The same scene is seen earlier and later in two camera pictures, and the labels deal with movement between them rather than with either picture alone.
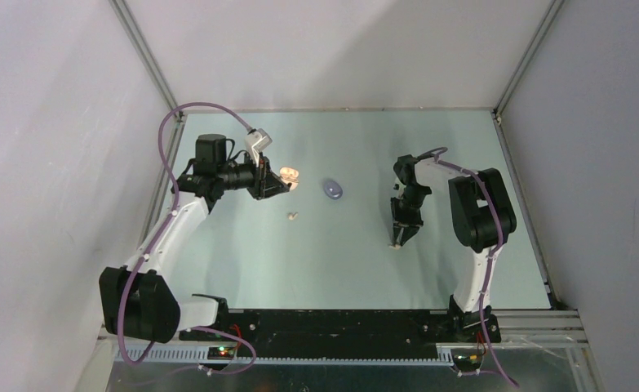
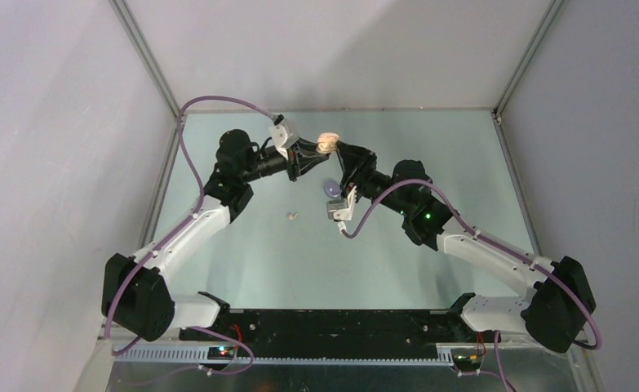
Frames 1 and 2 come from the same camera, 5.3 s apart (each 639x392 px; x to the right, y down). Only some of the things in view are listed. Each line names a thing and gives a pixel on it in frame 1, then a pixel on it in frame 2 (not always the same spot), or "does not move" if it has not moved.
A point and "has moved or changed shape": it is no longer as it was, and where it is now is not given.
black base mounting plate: [346, 332] does not move
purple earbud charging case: [332, 189] does not move
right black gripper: [412, 223] to [357, 162]
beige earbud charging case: [289, 175] has moved or changed shape
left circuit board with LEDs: [220, 353] does not move
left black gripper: [260, 176] to [293, 165]
